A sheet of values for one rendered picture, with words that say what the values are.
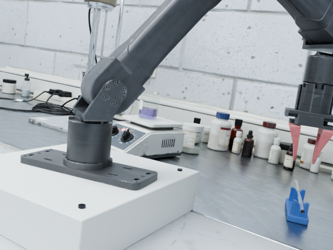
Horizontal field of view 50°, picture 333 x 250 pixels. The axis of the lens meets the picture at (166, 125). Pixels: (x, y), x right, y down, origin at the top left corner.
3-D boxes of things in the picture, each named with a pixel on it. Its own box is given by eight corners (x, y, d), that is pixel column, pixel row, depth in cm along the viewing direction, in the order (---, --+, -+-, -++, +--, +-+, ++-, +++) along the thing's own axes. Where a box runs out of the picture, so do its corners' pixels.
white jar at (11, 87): (3, 93, 166) (4, 79, 165) (0, 91, 171) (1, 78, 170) (17, 94, 170) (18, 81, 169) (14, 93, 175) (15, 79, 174)
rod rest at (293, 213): (307, 226, 60) (312, 205, 59) (286, 220, 61) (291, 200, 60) (303, 207, 69) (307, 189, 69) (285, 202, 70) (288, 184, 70)
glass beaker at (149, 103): (149, 122, 89) (154, 90, 88) (132, 118, 92) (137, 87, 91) (162, 121, 95) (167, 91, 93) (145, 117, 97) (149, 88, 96)
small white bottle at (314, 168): (316, 173, 98) (320, 152, 98) (307, 171, 100) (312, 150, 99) (319, 172, 100) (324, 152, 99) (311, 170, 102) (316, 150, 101)
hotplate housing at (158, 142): (123, 163, 80) (128, 128, 79) (90, 148, 89) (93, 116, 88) (187, 156, 96) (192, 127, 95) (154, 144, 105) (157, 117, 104)
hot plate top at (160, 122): (151, 128, 85) (151, 124, 85) (119, 117, 93) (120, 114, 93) (184, 127, 94) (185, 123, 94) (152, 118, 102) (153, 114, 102)
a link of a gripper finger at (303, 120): (286, 156, 75) (294, 111, 74) (322, 162, 73) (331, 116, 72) (287, 162, 69) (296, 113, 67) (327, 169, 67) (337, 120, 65)
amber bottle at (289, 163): (287, 166, 102) (293, 141, 101) (296, 169, 100) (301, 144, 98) (281, 166, 100) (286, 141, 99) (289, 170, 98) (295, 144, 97)
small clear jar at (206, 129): (210, 144, 118) (212, 128, 117) (196, 141, 120) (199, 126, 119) (213, 142, 122) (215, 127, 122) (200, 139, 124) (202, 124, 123)
